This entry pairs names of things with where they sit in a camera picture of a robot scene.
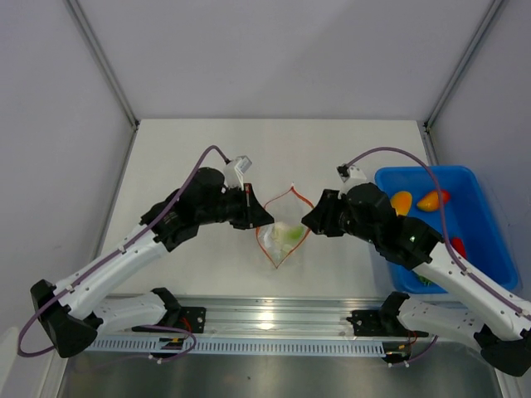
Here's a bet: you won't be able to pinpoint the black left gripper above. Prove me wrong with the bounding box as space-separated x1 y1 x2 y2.
197 183 274 231

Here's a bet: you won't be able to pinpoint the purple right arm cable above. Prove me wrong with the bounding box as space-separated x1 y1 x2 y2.
346 145 528 318

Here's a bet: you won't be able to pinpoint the right aluminium frame post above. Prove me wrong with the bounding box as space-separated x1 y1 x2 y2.
423 0 508 134

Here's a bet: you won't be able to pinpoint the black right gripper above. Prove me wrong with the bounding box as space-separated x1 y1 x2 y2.
301 189 379 245

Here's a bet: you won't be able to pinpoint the red chili pepper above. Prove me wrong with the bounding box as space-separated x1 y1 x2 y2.
451 236 467 259

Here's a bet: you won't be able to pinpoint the green grape bunch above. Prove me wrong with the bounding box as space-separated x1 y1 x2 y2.
416 274 433 286

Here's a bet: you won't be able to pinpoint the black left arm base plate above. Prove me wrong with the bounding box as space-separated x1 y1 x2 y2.
149 306 207 334

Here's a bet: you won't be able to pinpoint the aluminium frame post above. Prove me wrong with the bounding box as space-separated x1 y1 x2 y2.
423 0 508 134
63 0 139 129

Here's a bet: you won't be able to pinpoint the clear zip bag red zipper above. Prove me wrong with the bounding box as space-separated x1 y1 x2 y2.
255 183 314 269

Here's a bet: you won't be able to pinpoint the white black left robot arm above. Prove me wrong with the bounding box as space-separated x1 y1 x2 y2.
30 167 274 358

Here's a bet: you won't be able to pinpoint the orange yellow mango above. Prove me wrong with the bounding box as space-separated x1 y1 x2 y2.
391 191 412 216

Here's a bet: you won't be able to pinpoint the red orange mango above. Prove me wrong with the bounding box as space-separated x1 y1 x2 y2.
417 190 451 212

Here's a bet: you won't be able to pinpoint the blue plastic bin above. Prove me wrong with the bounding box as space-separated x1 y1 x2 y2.
375 166 519 290

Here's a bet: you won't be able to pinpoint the left aluminium frame post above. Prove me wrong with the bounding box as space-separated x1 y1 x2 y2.
63 0 139 129

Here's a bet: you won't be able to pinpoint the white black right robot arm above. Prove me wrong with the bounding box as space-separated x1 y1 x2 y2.
301 182 530 377

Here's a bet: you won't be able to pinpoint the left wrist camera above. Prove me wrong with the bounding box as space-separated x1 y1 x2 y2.
223 155 252 190

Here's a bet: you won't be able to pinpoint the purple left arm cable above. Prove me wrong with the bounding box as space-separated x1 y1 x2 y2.
16 144 233 358

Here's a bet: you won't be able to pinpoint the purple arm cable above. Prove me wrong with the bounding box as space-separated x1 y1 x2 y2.
16 144 233 358
346 145 528 318

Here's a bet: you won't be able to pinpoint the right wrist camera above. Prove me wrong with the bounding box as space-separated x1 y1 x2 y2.
337 164 368 195

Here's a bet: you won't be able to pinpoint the white cauliflower green leaves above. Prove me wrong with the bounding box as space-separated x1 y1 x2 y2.
270 222 305 251

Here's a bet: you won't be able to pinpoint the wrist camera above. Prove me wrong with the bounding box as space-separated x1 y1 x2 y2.
223 155 252 190
337 164 368 195

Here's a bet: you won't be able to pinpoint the aluminium mounting rail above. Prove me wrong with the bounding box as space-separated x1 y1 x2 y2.
56 294 507 342

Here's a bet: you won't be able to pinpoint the white slotted cable duct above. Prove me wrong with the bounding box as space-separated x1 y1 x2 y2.
87 336 386 357

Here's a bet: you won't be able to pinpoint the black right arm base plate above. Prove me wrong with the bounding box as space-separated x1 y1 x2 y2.
346 309 429 337

